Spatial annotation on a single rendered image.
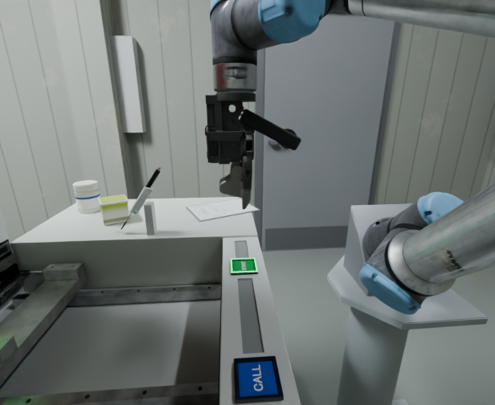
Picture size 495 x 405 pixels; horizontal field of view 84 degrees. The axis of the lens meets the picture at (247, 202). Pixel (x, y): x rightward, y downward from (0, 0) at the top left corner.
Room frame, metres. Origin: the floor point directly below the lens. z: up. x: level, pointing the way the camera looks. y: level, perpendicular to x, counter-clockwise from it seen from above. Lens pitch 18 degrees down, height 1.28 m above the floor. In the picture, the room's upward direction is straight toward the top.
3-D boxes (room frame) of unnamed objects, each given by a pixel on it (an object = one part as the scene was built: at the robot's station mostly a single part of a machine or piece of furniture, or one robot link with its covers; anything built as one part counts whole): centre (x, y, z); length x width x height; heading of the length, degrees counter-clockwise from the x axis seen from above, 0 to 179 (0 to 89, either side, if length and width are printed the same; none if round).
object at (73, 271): (0.60, 0.46, 0.89); 0.08 x 0.03 x 0.03; 94
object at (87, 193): (0.86, 0.52, 1.01); 0.07 x 0.07 x 0.10
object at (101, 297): (0.58, 0.32, 0.84); 0.50 x 0.02 x 0.03; 94
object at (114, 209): (0.77, 0.40, 1.00); 0.07 x 0.07 x 0.07; 31
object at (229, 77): (0.51, 0.02, 1.33); 0.08 x 0.08 x 0.05
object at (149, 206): (0.68, 0.27, 1.03); 0.06 x 0.04 x 0.13; 94
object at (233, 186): (0.50, 0.02, 1.14); 0.06 x 0.03 x 0.09; 94
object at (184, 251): (0.82, 0.30, 0.89); 0.62 x 0.35 x 0.14; 94
